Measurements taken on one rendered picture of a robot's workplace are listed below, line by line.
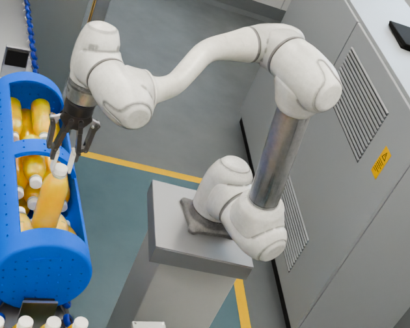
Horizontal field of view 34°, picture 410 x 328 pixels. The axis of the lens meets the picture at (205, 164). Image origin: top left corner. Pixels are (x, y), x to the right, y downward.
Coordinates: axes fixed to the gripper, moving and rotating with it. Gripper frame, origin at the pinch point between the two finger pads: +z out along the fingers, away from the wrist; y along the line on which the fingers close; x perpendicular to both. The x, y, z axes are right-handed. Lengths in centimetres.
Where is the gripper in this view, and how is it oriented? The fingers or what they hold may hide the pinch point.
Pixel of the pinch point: (62, 160)
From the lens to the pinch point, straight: 183.3
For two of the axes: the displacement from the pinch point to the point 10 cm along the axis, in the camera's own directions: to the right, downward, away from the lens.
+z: -3.5, 7.6, 5.5
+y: -9.0, -1.2, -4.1
